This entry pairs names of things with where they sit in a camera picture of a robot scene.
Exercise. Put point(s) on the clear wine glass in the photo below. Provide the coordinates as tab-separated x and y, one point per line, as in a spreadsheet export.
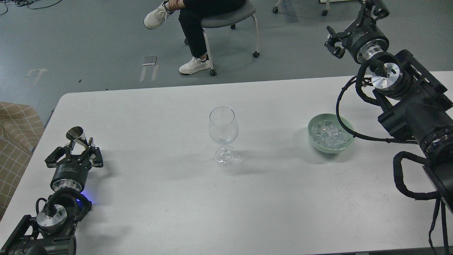
223	129

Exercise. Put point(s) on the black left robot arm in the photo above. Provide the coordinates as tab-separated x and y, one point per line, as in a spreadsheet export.
52	230

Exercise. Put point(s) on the green bowl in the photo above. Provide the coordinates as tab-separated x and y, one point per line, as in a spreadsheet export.
322	117

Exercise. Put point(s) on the grey chair with castors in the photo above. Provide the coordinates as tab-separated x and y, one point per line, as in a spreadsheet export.
230	20

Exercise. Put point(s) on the pile of ice cubes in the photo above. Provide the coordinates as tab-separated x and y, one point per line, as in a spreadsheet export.
327	135

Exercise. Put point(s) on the chair castor leg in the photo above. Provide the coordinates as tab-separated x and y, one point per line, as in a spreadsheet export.
276	7

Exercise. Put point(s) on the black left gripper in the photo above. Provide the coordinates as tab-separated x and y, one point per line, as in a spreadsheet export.
71	172

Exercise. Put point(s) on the seated person in black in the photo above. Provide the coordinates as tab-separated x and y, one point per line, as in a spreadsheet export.
191	14

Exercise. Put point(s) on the grey floor socket plate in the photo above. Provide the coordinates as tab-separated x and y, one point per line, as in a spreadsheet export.
149	60

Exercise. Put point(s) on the steel cocktail jigger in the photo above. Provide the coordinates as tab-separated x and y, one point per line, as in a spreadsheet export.
77	135

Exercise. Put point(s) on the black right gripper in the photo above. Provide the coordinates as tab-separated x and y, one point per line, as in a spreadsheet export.
361	34

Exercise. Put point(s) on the beige checked sofa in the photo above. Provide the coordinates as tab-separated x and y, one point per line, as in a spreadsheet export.
20	132

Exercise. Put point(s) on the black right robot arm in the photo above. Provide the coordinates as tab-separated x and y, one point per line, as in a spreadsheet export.
413	102

